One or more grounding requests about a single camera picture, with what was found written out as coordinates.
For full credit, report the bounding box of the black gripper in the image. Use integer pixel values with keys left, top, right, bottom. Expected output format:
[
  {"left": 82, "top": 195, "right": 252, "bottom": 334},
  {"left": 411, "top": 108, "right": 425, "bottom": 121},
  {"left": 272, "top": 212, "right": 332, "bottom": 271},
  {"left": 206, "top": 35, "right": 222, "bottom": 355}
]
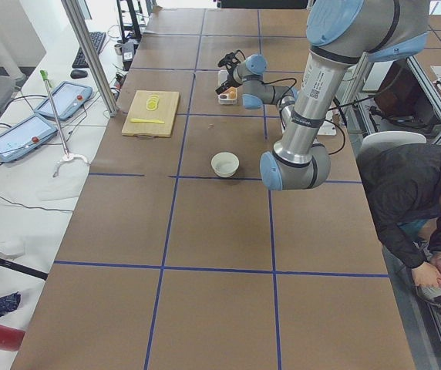
[{"left": 215, "top": 66, "right": 242, "bottom": 95}]

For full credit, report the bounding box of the brown egg carried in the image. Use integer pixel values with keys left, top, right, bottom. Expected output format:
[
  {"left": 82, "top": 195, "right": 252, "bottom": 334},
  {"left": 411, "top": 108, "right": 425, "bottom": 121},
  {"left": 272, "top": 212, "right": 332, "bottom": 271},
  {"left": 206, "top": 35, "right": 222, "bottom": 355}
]
[{"left": 227, "top": 88, "right": 237, "bottom": 99}]

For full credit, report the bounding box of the clear plastic egg box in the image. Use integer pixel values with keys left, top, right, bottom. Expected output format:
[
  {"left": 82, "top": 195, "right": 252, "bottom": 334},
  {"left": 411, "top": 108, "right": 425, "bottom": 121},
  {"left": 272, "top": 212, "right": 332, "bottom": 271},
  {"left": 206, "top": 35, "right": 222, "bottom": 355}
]
[{"left": 217, "top": 69, "right": 237, "bottom": 106}]

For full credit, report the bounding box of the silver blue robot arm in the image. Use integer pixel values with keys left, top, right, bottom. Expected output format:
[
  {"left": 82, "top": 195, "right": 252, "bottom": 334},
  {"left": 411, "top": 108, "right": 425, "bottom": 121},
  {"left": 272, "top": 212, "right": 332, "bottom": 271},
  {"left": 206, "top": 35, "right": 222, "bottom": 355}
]
[{"left": 216, "top": 1, "right": 429, "bottom": 190}]

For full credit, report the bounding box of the lemon slice one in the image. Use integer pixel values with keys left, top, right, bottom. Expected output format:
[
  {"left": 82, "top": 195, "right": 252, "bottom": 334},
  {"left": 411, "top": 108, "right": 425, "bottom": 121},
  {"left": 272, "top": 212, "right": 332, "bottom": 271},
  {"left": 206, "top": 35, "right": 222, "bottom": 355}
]
[{"left": 146, "top": 99, "right": 159, "bottom": 111}]

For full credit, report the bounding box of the white bowl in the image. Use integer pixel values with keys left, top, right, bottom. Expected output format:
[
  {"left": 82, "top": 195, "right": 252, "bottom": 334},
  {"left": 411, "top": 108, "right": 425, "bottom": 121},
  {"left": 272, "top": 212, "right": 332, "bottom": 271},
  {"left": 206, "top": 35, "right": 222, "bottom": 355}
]
[{"left": 210, "top": 152, "right": 240, "bottom": 178}]

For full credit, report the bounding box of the bamboo cutting board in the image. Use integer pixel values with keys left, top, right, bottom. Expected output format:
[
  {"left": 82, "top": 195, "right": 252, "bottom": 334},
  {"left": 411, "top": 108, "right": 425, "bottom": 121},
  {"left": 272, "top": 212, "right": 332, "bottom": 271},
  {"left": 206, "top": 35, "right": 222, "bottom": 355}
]
[{"left": 121, "top": 90, "right": 180, "bottom": 138}]

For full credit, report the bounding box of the yellow plastic knife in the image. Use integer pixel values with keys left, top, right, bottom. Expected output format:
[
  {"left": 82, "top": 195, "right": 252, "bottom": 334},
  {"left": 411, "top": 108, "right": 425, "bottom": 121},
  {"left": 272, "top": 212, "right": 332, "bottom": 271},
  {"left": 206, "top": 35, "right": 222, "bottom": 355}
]
[{"left": 130, "top": 118, "right": 165, "bottom": 124}]

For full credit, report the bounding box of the black keyboard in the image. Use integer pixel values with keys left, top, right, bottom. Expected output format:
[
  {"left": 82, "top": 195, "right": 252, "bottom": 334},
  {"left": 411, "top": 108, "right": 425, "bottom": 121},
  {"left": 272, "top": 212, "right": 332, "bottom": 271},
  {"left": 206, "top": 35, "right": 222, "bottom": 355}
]
[{"left": 71, "top": 31, "right": 107, "bottom": 69}]

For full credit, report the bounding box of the black computer mouse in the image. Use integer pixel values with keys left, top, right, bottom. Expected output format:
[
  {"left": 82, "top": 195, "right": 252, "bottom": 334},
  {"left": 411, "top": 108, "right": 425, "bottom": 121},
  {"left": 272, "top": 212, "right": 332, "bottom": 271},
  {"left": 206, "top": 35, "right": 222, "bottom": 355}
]
[{"left": 70, "top": 69, "right": 88, "bottom": 79}]

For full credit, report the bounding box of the white chair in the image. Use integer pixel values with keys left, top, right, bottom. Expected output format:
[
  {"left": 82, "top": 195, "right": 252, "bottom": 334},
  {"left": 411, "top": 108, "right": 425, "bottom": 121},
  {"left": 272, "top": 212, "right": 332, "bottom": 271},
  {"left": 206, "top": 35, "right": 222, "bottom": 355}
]
[{"left": 357, "top": 131, "right": 427, "bottom": 160}]

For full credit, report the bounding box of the teach pendant far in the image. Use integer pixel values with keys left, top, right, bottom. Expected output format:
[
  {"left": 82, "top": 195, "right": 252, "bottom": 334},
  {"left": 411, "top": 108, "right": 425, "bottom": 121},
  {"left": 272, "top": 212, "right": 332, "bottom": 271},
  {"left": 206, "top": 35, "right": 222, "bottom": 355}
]
[{"left": 34, "top": 81, "right": 93, "bottom": 121}]

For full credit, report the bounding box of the teach pendant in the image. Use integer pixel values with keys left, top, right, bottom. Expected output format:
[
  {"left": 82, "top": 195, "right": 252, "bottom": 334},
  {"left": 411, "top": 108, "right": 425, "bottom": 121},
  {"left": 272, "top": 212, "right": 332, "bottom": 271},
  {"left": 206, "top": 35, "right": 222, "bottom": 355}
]
[
  {"left": 0, "top": 113, "right": 57, "bottom": 163},
  {"left": 34, "top": 81, "right": 93, "bottom": 121}
]

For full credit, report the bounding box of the grabber reach tool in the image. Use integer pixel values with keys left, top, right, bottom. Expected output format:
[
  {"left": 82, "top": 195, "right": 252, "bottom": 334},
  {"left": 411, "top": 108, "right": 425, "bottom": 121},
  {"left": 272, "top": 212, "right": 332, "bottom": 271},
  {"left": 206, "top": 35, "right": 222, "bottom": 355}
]
[{"left": 39, "top": 69, "right": 90, "bottom": 178}]

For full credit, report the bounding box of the teach pendant near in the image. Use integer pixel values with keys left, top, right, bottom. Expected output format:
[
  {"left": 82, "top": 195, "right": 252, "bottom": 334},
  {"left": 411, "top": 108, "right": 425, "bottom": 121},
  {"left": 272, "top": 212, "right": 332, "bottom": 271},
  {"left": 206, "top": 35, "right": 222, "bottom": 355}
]
[{"left": 0, "top": 113, "right": 57, "bottom": 163}]

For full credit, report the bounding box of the person in black jacket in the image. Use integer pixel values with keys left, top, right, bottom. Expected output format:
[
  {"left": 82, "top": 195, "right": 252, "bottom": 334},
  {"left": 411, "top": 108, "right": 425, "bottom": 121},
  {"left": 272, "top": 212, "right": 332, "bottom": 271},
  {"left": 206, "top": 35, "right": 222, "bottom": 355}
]
[{"left": 359, "top": 143, "right": 441, "bottom": 314}]

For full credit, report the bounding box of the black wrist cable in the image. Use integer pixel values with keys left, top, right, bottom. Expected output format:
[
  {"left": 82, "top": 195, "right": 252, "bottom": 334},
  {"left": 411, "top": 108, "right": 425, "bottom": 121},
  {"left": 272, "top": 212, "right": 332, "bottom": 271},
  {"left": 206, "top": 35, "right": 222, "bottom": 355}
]
[{"left": 217, "top": 49, "right": 247, "bottom": 69}]

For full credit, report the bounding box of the aluminium frame post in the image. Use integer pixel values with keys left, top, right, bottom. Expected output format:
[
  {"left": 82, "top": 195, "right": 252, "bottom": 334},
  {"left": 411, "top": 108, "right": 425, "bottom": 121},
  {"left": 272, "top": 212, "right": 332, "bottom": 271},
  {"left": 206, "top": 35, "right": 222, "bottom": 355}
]
[{"left": 61, "top": 0, "right": 118, "bottom": 117}]

